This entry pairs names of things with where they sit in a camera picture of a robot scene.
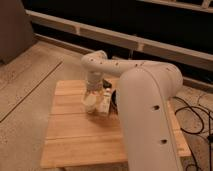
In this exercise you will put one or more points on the small white bottle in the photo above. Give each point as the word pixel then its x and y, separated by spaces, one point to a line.
pixel 105 103

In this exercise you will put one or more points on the black rectangular block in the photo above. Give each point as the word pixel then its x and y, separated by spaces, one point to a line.
pixel 106 84

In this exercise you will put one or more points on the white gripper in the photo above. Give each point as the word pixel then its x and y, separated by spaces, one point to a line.
pixel 94 82

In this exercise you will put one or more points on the cream ceramic cup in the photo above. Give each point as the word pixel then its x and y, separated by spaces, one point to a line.
pixel 91 101

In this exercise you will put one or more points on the white shelf rail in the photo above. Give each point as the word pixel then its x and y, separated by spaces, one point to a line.
pixel 155 48

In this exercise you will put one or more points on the dark ceramic bowl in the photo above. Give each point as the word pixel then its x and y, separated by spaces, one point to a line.
pixel 114 101

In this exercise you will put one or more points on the grey cabinet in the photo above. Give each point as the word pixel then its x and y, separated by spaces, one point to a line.
pixel 16 32

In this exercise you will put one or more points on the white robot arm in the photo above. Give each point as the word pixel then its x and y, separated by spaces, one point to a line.
pixel 142 91

